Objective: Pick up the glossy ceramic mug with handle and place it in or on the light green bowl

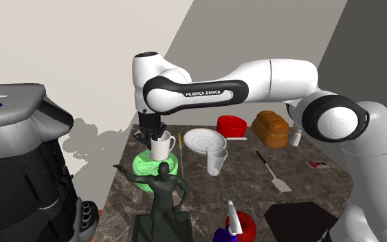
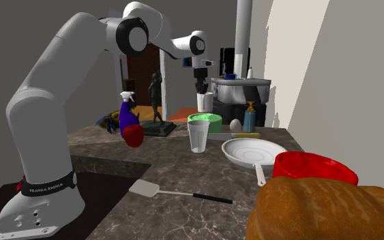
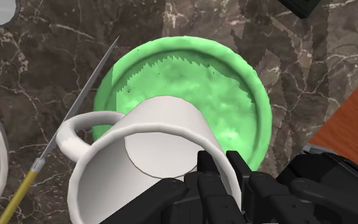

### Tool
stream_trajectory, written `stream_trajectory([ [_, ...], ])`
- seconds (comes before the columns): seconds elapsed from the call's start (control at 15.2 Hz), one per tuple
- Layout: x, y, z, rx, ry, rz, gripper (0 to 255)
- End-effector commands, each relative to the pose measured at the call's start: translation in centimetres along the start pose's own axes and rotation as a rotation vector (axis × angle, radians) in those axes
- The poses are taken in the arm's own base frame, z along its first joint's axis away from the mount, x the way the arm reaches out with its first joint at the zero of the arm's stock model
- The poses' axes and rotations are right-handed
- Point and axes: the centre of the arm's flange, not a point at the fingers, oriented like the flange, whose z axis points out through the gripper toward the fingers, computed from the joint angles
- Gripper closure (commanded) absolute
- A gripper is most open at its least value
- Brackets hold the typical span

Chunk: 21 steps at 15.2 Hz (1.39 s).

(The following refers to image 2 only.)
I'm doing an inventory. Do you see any black refrigerator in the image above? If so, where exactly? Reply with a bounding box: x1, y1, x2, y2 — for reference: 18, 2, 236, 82
219, 47, 251, 80

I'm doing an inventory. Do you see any white round column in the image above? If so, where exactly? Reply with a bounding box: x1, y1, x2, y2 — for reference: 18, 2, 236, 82
234, 0, 254, 80

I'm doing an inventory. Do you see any white frying pan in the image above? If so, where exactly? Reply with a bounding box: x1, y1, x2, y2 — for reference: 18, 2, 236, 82
221, 137, 289, 188

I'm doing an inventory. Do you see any white ribbed cup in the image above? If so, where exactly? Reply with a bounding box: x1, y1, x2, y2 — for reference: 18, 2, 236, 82
187, 119, 211, 154

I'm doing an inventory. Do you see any brown bread loaf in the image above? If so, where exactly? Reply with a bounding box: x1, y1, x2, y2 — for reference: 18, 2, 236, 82
245, 175, 384, 240

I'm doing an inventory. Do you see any white spatula with black handle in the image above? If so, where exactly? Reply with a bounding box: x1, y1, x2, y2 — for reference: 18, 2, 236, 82
128, 179, 234, 205

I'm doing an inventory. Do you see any brown door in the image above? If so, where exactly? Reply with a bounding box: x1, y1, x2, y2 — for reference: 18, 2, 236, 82
126, 42, 161, 108

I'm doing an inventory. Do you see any knife with yellow handle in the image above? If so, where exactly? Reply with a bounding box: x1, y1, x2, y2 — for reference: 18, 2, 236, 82
207, 132, 261, 141

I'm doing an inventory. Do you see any white mug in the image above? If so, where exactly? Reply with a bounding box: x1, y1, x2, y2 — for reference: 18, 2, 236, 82
196, 91, 214, 113

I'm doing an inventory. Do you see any pale egg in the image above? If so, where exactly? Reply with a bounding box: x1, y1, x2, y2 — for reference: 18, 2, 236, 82
228, 118, 243, 132

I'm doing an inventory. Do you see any dark standing figure statue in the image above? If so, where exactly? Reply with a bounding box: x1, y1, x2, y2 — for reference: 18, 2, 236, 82
141, 70, 178, 138

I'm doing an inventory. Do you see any grey and black kitchen counter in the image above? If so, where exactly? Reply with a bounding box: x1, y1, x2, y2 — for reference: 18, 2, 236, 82
210, 66, 273, 128

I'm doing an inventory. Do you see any colourful snack bag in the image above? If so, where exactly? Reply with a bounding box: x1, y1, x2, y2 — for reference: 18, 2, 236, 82
94, 110, 121, 134

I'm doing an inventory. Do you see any green bowl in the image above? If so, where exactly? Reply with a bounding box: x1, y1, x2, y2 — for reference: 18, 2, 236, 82
187, 112, 224, 134

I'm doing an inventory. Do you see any red bowl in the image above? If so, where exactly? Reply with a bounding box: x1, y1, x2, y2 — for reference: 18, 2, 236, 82
271, 151, 359, 186

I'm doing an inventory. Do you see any blue spray bottle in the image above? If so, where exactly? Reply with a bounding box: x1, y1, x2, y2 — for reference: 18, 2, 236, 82
119, 91, 140, 139

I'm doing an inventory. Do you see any red apple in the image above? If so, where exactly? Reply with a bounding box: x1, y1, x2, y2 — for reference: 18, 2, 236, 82
122, 124, 145, 149

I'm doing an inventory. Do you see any blue bottle with yellow pump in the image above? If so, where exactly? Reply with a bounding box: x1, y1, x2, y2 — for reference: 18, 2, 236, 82
242, 100, 257, 134

